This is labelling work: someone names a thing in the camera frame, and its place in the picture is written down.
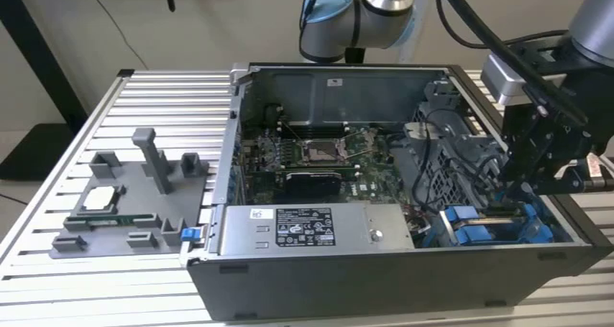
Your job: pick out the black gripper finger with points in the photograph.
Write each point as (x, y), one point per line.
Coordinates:
(521, 140)
(540, 181)

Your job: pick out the hard disk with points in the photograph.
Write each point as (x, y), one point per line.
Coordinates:
(462, 212)

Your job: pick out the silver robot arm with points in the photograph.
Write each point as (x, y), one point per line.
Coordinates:
(595, 10)

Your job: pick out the metal disk bay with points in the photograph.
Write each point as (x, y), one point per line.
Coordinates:
(563, 231)

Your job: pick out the empty blue disk carrier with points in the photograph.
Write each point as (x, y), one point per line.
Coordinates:
(473, 235)

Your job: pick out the black RAM slot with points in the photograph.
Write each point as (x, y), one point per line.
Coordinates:
(317, 136)
(321, 165)
(321, 169)
(317, 132)
(317, 128)

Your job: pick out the perforated metal drive cage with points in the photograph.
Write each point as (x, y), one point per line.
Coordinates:
(446, 176)

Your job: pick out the green motherboard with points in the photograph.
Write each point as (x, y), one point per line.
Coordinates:
(380, 183)

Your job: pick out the small black box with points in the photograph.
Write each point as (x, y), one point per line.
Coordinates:
(357, 54)

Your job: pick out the CPU socket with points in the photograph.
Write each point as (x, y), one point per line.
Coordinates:
(320, 152)

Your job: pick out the black graphics card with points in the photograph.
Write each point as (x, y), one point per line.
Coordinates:
(312, 187)

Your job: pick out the thin metal locking lever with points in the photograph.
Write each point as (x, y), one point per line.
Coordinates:
(290, 129)

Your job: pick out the dark grey PC case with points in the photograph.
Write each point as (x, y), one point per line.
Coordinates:
(336, 287)

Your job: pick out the silver power supply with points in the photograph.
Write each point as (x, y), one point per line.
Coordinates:
(240, 230)

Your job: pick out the blue plastic latch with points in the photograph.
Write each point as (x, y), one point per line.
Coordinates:
(190, 234)

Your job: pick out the grey parts rack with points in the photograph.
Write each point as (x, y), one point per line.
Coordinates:
(134, 194)

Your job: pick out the green RAM stick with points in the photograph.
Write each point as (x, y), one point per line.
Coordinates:
(130, 220)

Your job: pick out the silver CPU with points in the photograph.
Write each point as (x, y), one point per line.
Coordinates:
(101, 197)

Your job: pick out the black metal stand leg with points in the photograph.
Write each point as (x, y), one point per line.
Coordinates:
(49, 64)

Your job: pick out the black flat base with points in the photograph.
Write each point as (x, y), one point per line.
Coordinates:
(34, 151)

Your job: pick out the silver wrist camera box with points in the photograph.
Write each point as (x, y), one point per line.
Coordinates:
(509, 79)

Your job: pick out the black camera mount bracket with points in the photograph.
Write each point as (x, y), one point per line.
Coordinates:
(552, 54)

